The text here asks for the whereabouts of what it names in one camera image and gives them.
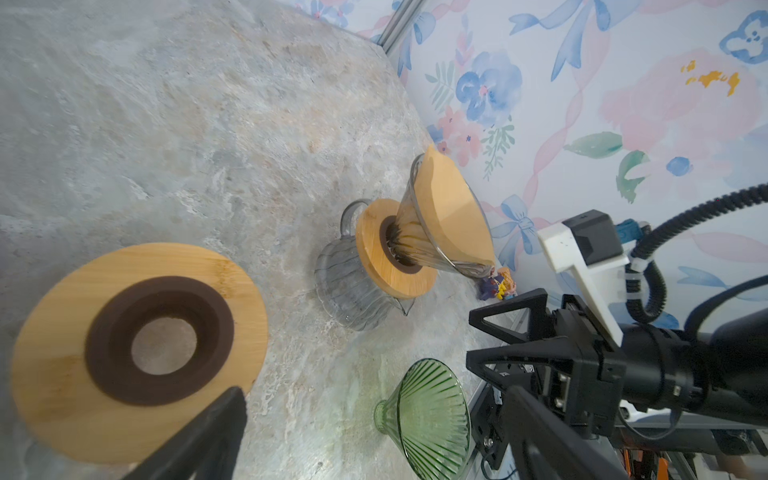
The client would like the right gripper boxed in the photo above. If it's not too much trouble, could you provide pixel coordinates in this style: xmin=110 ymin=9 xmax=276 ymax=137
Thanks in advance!
xmin=466 ymin=288 xmax=767 ymax=434

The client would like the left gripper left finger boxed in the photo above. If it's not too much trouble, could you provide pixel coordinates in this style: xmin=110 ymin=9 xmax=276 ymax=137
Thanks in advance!
xmin=126 ymin=386 xmax=247 ymax=479

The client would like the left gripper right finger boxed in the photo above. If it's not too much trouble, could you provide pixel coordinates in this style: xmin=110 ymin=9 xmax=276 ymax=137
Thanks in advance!
xmin=503 ymin=386 xmax=627 ymax=479

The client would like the green glass dripper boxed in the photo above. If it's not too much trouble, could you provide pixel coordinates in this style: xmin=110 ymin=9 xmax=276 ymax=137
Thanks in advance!
xmin=373 ymin=358 xmax=471 ymax=480

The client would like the wooden ring dripper base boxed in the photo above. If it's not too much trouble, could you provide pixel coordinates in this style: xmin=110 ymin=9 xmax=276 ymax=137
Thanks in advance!
xmin=355 ymin=199 xmax=437 ymax=300

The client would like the grey glass dripper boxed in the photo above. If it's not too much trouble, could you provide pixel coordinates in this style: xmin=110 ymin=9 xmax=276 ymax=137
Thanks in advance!
xmin=389 ymin=153 xmax=495 ymax=278

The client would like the grey glass carafe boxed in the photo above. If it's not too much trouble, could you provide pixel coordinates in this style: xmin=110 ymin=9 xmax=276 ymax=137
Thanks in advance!
xmin=314 ymin=199 xmax=415 ymax=331

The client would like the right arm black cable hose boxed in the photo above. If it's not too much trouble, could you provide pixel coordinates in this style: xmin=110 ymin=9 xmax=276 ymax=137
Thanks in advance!
xmin=623 ymin=182 xmax=768 ymax=337

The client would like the right aluminium corner post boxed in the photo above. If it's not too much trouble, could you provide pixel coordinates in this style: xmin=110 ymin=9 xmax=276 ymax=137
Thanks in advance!
xmin=376 ymin=0 xmax=425 ymax=54

